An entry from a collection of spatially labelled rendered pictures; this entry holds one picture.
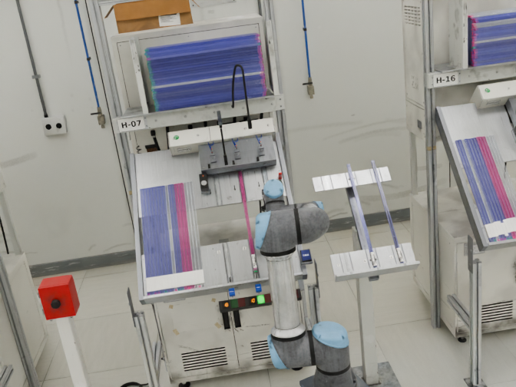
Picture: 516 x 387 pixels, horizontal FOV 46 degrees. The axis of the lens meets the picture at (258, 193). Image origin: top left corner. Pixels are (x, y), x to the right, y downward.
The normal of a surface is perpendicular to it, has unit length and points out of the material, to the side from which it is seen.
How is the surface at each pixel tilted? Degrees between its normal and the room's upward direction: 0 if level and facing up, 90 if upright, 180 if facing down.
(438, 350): 0
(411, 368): 0
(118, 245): 90
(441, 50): 90
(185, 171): 42
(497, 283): 90
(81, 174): 90
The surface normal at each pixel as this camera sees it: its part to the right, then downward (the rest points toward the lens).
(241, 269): -0.03, -0.47
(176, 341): 0.09, 0.33
